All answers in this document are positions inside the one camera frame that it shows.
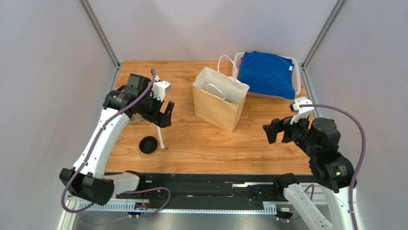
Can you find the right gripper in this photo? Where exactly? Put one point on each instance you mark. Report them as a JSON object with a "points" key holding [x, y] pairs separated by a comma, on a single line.
{"points": [[285, 130]]}

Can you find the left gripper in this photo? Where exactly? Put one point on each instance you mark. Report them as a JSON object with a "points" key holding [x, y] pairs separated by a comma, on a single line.
{"points": [[155, 118]]}

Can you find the brown paper bag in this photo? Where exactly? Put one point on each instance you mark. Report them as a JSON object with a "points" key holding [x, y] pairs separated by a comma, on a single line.
{"points": [[219, 99]]}

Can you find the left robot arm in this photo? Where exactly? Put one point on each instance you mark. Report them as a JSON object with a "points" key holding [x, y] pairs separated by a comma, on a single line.
{"points": [[108, 137]]}

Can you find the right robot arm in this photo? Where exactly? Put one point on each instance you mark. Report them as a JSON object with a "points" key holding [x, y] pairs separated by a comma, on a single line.
{"points": [[319, 140]]}

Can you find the white wrapped straw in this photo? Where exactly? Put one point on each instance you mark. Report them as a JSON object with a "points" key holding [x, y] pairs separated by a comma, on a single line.
{"points": [[162, 146]]}

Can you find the blue folded towel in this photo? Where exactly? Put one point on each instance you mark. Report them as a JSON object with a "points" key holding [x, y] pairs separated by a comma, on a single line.
{"points": [[267, 74]]}

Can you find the white plastic basket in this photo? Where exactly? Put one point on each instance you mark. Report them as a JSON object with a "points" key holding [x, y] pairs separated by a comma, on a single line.
{"points": [[296, 80]]}

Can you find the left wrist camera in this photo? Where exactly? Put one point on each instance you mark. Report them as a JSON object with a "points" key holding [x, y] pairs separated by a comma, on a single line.
{"points": [[160, 88]]}

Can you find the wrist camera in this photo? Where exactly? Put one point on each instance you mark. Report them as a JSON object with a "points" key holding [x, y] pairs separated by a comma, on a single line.
{"points": [[160, 88], [302, 107]]}

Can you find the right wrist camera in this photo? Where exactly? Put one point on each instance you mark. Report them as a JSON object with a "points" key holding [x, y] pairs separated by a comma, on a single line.
{"points": [[302, 107]]}

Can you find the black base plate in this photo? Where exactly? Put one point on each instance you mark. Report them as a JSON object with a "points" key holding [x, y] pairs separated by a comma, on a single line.
{"points": [[212, 192]]}

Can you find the aluminium frame rail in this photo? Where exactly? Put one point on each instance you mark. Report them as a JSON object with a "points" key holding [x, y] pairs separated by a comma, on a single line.
{"points": [[308, 183]]}

